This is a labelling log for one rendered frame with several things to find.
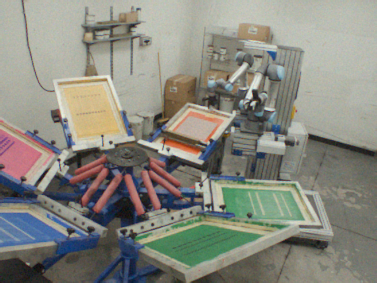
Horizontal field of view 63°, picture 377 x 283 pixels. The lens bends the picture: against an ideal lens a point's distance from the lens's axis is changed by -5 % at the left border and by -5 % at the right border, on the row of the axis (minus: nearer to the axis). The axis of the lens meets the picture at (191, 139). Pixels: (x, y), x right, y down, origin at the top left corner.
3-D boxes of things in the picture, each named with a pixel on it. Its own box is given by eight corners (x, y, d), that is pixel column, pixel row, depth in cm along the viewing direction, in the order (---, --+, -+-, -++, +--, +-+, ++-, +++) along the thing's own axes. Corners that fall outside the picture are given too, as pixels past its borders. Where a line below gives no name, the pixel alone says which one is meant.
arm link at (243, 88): (245, 102, 355) (243, 55, 325) (235, 98, 366) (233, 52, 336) (252, 98, 361) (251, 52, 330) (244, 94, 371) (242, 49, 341)
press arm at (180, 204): (280, 210, 259) (281, 204, 257) (281, 214, 254) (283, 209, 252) (128, 202, 253) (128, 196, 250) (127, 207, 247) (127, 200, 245)
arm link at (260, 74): (258, 58, 286) (237, 104, 276) (269, 60, 281) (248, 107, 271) (260, 65, 296) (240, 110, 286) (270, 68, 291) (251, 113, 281)
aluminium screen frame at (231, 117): (187, 105, 361) (187, 102, 359) (235, 118, 337) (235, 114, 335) (147, 145, 309) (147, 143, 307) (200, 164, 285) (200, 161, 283)
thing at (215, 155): (213, 167, 363) (216, 141, 349) (219, 169, 360) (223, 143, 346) (193, 185, 326) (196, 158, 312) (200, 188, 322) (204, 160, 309)
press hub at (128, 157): (126, 257, 311) (123, 134, 253) (158, 275, 295) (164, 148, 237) (99, 284, 279) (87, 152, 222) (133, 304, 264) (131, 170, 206)
